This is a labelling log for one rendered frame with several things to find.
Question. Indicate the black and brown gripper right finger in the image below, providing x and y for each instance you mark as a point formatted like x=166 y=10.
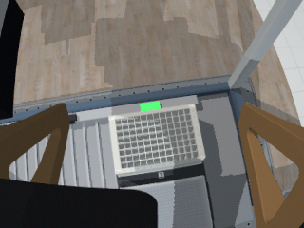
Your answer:
x=267 y=197

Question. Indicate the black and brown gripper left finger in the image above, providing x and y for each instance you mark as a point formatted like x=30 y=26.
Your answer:
x=18 y=138

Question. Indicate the white multi-well plate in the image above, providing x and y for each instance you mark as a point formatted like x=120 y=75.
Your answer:
x=181 y=203

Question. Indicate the grey flat base plate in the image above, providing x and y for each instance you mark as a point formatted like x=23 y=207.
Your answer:
x=247 y=224

